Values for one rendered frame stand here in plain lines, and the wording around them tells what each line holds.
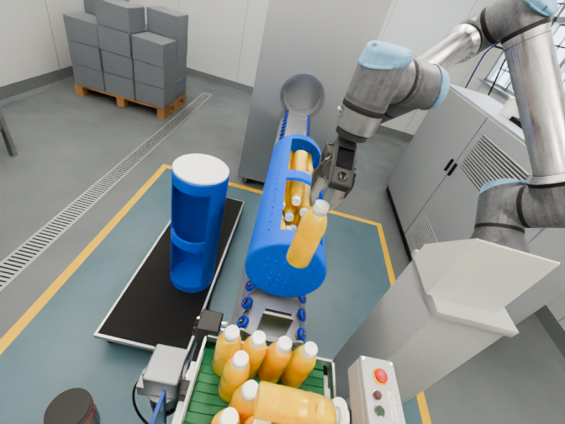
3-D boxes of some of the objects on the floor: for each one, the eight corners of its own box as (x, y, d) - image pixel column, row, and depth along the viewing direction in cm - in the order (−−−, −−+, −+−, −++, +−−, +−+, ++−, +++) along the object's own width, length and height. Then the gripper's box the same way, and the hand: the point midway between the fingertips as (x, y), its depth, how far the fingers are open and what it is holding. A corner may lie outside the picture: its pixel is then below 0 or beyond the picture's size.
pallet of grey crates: (186, 102, 459) (189, 14, 387) (164, 119, 396) (163, 18, 323) (110, 80, 451) (100, -14, 379) (76, 94, 388) (55, -14, 316)
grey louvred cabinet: (418, 198, 406) (488, 95, 317) (486, 346, 236) (677, 214, 148) (382, 188, 402) (442, 81, 314) (425, 330, 232) (583, 185, 144)
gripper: (372, 129, 68) (338, 200, 80) (326, 114, 66) (298, 189, 79) (380, 144, 61) (340, 219, 73) (329, 128, 59) (298, 207, 72)
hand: (321, 205), depth 73 cm, fingers closed on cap, 4 cm apart
